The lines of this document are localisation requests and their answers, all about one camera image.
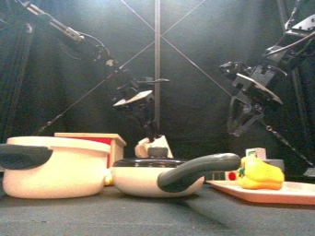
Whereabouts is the toy cleaver cream handle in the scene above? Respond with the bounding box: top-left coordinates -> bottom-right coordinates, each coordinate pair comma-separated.
134,137 -> 153,159

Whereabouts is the cream wooden knife block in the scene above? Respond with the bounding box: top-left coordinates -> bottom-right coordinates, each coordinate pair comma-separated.
147,135 -> 175,159

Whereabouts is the wooden box red panel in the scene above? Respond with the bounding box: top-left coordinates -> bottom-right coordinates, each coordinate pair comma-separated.
54,132 -> 129,169

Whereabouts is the black pan lid with knob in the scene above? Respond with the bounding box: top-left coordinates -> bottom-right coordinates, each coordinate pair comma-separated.
113,147 -> 190,169

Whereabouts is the small cream toy block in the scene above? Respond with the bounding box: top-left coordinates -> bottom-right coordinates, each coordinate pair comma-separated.
245,147 -> 269,160

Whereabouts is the grey toy container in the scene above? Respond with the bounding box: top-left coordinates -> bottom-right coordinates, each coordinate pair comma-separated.
262,159 -> 286,173

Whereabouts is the yellow toy bell pepper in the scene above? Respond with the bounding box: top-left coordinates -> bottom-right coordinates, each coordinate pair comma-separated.
237,150 -> 286,191

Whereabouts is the pink cutting board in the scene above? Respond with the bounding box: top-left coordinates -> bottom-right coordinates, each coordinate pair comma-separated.
206,180 -> 315,207

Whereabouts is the thin diagonal frame brace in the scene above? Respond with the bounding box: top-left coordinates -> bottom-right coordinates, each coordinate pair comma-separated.
33,0 -> 209,136
119,0 -> 315,169

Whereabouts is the vertical metal frame pole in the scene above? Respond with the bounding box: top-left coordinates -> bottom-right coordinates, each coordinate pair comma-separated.
154,0 -> 163,134

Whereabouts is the cream saucepan grey handle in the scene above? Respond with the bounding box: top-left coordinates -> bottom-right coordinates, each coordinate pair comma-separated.
113,152 -> 243,198

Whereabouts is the large cream pot dark handle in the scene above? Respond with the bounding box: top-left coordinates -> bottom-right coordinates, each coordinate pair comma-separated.
0,136 -> 114,200

